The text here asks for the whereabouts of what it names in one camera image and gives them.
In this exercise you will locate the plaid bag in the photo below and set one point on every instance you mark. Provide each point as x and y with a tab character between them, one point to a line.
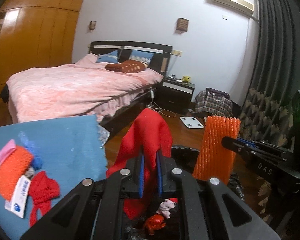
214	102

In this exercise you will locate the pink toy in bin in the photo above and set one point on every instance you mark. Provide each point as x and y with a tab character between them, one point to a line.
167	208

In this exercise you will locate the blue pillow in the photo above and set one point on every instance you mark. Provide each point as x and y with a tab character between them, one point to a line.
141	56
109	57

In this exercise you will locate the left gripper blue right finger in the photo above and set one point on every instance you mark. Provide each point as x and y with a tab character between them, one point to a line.
159	173

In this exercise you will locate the small red cloth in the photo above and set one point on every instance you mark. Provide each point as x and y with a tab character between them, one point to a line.
42	190

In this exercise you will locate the left wall lamp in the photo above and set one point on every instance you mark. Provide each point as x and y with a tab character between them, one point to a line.
92	25

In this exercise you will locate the pink face mask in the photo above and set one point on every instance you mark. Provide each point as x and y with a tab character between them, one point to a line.
7	150

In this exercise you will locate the orange foam fruit net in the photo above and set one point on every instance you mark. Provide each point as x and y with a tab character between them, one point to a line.
214	160

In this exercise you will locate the white medicine box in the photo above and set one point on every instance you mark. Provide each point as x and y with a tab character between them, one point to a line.
18	201

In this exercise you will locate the red toy in bin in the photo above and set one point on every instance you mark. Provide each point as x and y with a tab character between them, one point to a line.
154	223

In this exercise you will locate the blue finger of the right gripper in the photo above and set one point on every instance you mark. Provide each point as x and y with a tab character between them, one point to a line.
247	144
235	145

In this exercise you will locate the brown dotted pillow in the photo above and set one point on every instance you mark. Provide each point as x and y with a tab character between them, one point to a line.
129	66

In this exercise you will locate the pink bed quilt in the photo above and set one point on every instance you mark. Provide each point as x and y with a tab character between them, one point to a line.
83	88

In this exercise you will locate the wooden wardrobe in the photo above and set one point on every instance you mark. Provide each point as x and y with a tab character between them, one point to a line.
36	33

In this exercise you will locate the right wall lamp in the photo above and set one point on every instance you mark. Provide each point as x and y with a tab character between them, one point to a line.
182	25

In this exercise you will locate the wall lamp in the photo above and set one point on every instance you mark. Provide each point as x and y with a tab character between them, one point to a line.
182	25
92	25

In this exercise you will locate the blue table cloth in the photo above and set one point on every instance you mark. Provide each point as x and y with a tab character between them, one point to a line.
71	151

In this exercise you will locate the black bed headboard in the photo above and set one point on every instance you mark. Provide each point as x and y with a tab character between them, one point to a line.
161	52

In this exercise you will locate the black bedside table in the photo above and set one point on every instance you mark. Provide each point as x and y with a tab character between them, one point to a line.
174	95

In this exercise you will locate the blue pillow left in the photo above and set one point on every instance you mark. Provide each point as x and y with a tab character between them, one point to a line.
109	57

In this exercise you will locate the white bathroom scale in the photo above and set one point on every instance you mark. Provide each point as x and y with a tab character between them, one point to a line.
191	122

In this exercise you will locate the blue plastic bag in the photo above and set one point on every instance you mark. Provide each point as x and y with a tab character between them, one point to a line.
30	145

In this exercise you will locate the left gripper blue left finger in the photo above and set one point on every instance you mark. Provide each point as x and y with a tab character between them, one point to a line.
141	175

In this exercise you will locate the yellow plush toy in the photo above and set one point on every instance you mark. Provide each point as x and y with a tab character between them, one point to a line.
186	79

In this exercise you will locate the black trash bin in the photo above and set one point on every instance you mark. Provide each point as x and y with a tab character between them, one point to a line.
167	220

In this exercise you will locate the blue pillow right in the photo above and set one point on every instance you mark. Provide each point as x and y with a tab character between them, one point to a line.
141	56

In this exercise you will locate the white air conditioner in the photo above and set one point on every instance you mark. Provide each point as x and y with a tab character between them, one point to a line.
240	5

